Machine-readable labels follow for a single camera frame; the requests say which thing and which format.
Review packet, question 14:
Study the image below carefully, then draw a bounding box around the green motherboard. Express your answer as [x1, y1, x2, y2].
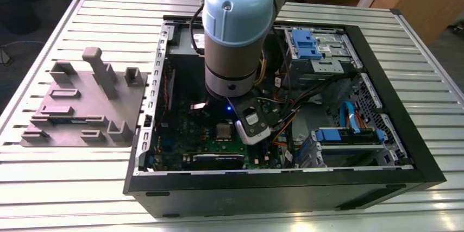
[150, 98, 283, 170]

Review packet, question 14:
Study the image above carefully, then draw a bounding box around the hard disk in blue carrier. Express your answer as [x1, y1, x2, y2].
[311, 127, 385, 146]

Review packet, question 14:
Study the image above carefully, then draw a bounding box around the yellow wire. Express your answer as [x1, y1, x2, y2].
[253, 58, 267, 87]

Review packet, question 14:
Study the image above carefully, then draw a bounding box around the red wire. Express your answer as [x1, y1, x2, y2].
[353, 111, 366, 131]

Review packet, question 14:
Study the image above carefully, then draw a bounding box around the blue wire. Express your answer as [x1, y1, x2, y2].
[338, 101, 362, 135]

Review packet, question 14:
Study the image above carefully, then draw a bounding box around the blue expansion slot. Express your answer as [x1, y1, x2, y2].
[161, 136, 174, 153]

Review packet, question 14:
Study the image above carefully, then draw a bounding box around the metal drive cage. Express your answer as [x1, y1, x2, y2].
[279, 28, 362, 89]

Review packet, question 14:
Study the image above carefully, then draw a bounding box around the black camera cable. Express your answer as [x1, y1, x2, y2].
[189, 5, 205, 55]

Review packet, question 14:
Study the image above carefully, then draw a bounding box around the black graphics card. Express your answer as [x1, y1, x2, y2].
[182, 152, 246, 170]

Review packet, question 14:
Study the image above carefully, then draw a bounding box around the blue drive bay latch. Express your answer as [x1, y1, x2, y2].
[289, 29, 323, 60]

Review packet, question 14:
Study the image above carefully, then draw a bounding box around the silver CPU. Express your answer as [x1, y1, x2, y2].
[214, 122, 233, 141]

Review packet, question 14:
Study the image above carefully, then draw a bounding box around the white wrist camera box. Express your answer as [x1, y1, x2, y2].
[234, 105, 271, 146]

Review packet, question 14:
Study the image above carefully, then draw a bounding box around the orange wire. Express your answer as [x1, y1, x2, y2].
[270, 127, 290, 146]

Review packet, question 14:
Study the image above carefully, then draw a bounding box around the grey power supply unit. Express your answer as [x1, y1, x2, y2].
[166, 27, 207, 97]

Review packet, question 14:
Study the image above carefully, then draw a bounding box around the metal disk bay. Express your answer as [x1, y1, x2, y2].
[294, 127, 415, 170]

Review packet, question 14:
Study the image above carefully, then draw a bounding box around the black PC case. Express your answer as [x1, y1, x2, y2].
[121, 14, 446, 219]

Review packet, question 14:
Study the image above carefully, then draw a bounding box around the grey parts rack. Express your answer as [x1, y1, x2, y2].
[19, 47, 149, 148]

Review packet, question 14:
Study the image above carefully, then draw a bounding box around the black cable bundle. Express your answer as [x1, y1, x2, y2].
[269, 71, 358, 132]

